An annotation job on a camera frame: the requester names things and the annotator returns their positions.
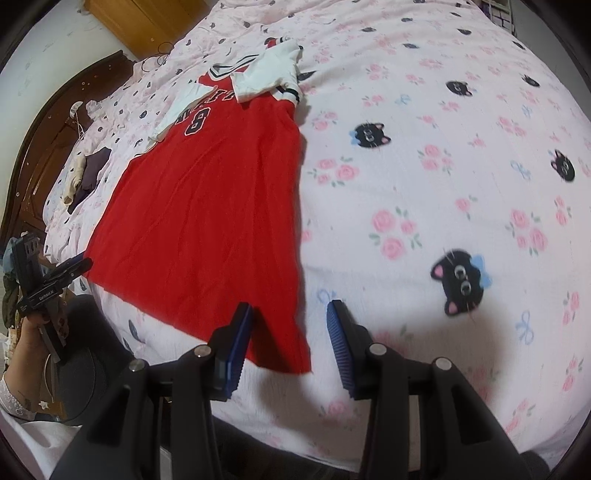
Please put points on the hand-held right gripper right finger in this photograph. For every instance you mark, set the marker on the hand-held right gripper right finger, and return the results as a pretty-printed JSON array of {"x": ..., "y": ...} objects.
[{"x": 339, "y": 350}]

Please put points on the dark folded cloth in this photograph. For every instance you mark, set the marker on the dark folded cloth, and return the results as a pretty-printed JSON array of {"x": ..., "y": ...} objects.
[{"x": 92, "y": 173}]

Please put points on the orange wooden wardrobe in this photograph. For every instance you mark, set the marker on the orange wooden wardrobe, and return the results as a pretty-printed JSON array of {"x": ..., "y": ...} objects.
[{"x": 147, "y": 23}]

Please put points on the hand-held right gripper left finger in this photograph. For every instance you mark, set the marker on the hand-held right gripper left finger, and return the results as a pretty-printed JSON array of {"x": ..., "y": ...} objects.
[{"x": 238, "y": 355}]

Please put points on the beige cloth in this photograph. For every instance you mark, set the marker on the beige cloth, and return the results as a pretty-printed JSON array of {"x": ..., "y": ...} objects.
[{"x": 76, "y": 177}]

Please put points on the red jersey with white sleeves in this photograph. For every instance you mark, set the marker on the red jersey with white sleeves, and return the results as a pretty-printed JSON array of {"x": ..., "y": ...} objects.
[{"x": 203, "y": 207}]

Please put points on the pink cat print bed sheet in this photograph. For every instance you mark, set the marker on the pink cat print bed sheet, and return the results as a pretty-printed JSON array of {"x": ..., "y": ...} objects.
[{"x": 415, "y": 161}]

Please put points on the person's white shirt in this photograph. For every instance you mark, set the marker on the person's white shirt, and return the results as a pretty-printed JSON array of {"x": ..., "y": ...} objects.
[{"x": 32, "y": 447}]

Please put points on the person's dark pants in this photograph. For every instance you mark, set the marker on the person's dark pants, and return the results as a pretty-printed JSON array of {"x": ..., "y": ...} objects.
[{"x": 92, "y": 364}]

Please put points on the person's left forearm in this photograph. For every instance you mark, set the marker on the person's left forearm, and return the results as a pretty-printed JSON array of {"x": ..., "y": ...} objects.
[{"x": 21, "y": 392}]

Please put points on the person's left hand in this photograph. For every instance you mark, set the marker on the person's left hand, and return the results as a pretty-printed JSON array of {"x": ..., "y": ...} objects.
[{"x": 30, "y": 339}]

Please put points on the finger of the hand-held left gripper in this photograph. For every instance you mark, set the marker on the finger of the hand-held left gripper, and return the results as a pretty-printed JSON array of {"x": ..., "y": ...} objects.
[
  {"x": 69, "y": 261},
  {"x": 76, "y": 270}
]

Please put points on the dark wooden headboard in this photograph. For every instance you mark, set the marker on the dark wooden headboard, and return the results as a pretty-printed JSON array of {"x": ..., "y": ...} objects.
[{"x": 44, "y": 143}]

